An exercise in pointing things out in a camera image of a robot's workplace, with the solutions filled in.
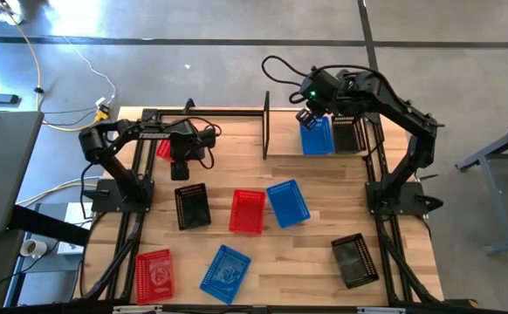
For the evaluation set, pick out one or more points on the black aluminium rig frame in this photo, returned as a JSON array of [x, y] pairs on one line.
[[236, 113]]

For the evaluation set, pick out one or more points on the black base clamp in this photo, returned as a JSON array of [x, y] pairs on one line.
[[94, 193], [430, 202]]

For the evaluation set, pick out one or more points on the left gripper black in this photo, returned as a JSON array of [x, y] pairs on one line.
[[186, 141]]

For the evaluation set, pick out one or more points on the black plastic basket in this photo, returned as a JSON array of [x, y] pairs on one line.
[[353, 261], [192, 208], [348, 137]]

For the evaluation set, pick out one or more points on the blue basket with printed label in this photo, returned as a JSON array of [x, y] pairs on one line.
[[224, 274]]

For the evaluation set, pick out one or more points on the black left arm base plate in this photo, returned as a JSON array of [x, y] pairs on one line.
[[142, 202]]

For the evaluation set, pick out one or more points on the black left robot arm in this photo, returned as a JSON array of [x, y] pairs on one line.
[[149, 135]]

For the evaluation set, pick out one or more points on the grey metal table frame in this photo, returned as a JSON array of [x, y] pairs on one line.
[[496, 205]]

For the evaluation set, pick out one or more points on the black desk leg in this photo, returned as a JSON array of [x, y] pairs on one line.
[[49, 224]]

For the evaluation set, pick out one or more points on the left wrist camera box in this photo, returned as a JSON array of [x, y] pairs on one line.
[[208, 138]]

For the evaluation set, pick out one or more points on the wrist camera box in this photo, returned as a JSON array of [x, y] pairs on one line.
[[208, 138], [317, 75]]

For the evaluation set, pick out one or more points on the white frame label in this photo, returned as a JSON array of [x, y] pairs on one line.
[[138, 309], [380, 310]]

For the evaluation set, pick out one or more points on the red basket with printed label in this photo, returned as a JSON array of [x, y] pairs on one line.
[[154, 279]]

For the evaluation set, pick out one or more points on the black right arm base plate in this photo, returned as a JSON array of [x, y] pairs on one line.
[[413, 192]]

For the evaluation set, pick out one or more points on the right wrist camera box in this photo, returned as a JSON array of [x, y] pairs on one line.
[[317, 75]]

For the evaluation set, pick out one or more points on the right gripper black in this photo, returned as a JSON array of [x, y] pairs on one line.
[[321, 96]]

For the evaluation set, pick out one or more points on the blue plastic basket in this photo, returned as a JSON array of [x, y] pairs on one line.
[[288, 204], [319, 139]]

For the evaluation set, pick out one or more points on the grey desk top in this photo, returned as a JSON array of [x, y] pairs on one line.
[[5, 174]]

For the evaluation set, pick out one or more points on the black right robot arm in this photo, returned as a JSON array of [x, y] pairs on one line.
[[393, 104]]

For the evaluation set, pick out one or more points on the red plastic basket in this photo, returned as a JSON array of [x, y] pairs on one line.
[[163, 150], [247, 212]]

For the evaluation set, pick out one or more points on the white box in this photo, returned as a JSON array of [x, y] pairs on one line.
[[77, 213]]

